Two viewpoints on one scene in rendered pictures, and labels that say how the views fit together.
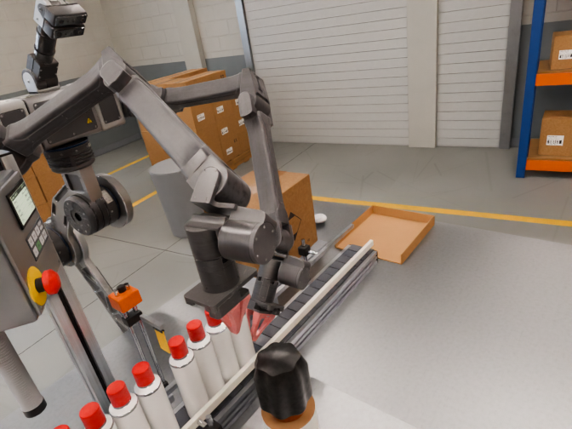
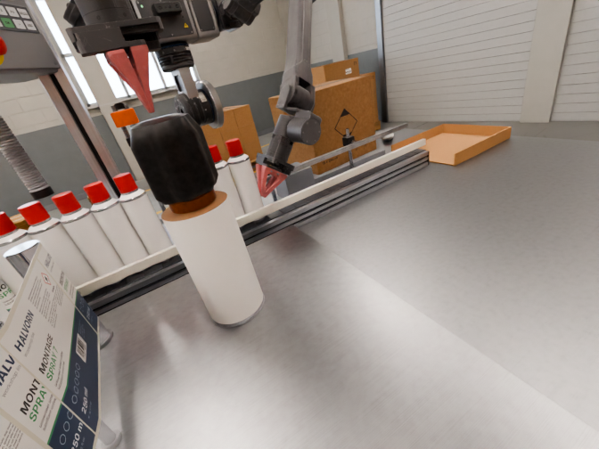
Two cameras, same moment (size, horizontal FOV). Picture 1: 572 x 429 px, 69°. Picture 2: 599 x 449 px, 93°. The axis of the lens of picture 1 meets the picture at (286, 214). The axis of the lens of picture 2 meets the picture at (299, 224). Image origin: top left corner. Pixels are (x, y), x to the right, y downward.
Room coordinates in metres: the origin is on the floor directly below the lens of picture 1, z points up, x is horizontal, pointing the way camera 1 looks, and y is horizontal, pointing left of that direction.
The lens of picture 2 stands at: (0.19, -0.22, 1.19)
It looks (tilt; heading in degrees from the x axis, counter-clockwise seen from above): 28 degrees down; 24
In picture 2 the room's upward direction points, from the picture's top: 14 degrees counter-clockwise
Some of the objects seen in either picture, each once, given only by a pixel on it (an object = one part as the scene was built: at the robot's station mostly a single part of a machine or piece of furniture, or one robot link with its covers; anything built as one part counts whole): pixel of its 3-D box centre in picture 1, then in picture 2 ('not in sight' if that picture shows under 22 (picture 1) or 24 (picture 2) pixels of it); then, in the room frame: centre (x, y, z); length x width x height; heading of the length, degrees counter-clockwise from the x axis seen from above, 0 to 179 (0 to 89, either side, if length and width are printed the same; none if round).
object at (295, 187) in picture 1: (263, 221); (324, 124); (1.31, 0.08, 0.99); 0.30 x 0.24 x 0.27; 142
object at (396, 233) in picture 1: (385, 231); (447, 142); (1.34, -0.36, 0.85); 0.30 x 0.26 x 0.04; 138
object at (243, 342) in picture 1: (238, 331); (245, 182); (0.76, 0.15, 0.98); 0.05 x 0.05 x 0.20
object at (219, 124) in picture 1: (199, 123); (334, 103); (5.08, 0.86, 0.57); 1.20 x 0.83 x 1.14; 148
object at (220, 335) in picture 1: (221, 345); (225, 189); (0.73, 0.19, 0.98); 0.05 x 0.05 x 0.20
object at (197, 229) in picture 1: (211, 237); not in sight; (0.53, 0.11, 1.36); 0.07 x 0.06 x 0.07; 57
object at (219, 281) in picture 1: (218, 271); (107, 11); (0.53, 0.11, 1.30); 0.10 x 0.07 x 0.07; 140
